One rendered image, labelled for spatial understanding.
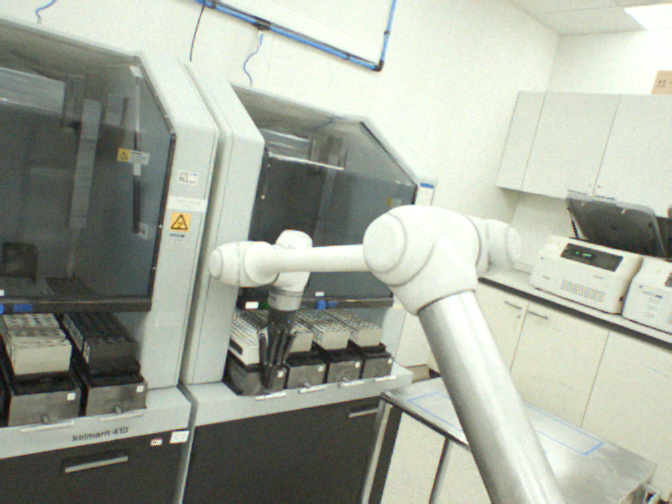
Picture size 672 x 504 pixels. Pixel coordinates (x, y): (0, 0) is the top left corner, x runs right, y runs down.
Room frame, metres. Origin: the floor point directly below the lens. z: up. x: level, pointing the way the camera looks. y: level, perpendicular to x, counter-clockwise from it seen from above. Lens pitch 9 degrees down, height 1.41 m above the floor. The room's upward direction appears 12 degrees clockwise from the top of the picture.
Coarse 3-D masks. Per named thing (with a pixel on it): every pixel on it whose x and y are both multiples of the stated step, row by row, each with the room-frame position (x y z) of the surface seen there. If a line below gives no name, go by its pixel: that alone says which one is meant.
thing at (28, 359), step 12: (24, 348) 1.10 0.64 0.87; (36, 348) 1.10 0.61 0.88; (48, 348) 1.12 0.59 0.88; (60, 348) 1.14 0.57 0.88; (24, 360) 1.09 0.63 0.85; (36, 360) 1.10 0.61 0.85; (48, 360) 1.12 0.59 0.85; (60, 360) 1.14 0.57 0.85; (24, 372) 1.09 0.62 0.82; (36, 372) 1.11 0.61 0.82
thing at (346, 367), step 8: (320, 352) 1.63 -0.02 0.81; (328, 360) 1.60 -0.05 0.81; (336, 360) 1.59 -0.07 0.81; (344, 360) 1.61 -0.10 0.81; (352, 360) 1.64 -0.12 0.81; (360, 360) 1.65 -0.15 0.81; (328, 368) 1.57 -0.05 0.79; (336, 368) 1.59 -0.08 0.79; (344, 368) 1.61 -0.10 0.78; (352, 368) 1.63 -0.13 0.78; (360, 368) 1.66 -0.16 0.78; (328, 376) 1.57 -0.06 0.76; (336, 376) 1.59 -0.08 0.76; (344, 376) 1.62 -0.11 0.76; (352, 376) 1.64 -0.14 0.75; (344, 384) 1.56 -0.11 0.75; (352, 384) 1.58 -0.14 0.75; (360, 384) 1.60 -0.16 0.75
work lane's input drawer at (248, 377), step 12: (228, 360) 1.45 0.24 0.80; (240, 360) 1.42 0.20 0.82; (228, 372) 1.44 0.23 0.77; (240, 372) 1.39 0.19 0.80; (252, 372) 1.39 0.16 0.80; (240, 384) 1.38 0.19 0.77; (252, 384) 1.39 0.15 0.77; (276, 384) 1.44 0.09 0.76; (264, 396) 1.37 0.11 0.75; (276, 396) 1.39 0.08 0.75
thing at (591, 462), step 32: (416, 384) 1.51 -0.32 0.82; (384, 416) 1.39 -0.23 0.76; (416, 416) 1.31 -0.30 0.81; (448, 416) 1.33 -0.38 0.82; (544, 416) 1.47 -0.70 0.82; (448, 448) 1.69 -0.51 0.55; (544, 448) 1.26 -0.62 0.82; (576, 448) 1.30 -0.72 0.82; (608, 448) 1.34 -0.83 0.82; (576, 480) 1.13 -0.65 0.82; (608, 480) 1.16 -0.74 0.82; (640, 480) 1.20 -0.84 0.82
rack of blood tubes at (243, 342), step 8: (240, 320) 1.64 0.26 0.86; (232, 328) 1.54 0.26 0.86; (240, 328) 1.56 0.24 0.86; (248, 328) 1.57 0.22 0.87; (232, 336) 1.48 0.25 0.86; (240, 336) 1.48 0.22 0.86; (248, 336) 1.50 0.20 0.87; (256, 336) 1.51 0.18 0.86; (232, 344) 1.56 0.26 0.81; (240, 344) 1.44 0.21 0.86; (248, 344) 1.43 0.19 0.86; (256, 344) 1.45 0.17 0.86; (240, 352) 1.51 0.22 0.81; (248, 352) 1.41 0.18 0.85; (256, 352) 1.42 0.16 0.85; (248, 360) 1.41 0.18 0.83; (256, 360) 1.43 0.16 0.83
